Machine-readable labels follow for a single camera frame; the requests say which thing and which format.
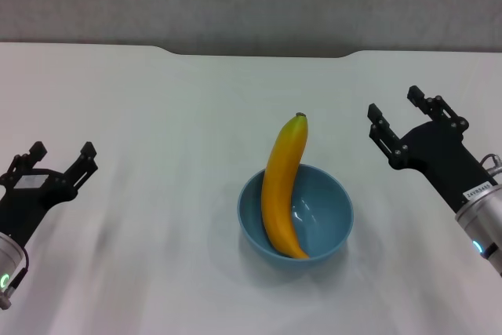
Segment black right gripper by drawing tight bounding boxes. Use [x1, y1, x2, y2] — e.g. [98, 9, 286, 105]
[366, 85, 500, 215]

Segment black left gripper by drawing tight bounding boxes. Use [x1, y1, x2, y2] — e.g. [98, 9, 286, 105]
[0, 140, 99, 250]

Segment blue bowl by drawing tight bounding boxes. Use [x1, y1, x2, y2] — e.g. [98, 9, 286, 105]
[236, 163, 355, 268]

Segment yellow banana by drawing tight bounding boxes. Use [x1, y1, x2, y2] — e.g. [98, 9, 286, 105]
[260, 111, 311, 260]

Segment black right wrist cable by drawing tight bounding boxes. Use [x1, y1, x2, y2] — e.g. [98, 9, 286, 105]
[478, 153, 502, 186]

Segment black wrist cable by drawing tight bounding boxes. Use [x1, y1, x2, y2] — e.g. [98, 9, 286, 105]
[478, 153, 502, 186]
[0, 246, 31, 311]

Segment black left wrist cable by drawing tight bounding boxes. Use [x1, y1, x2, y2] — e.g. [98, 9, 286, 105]
[0, 246, 31, 311]

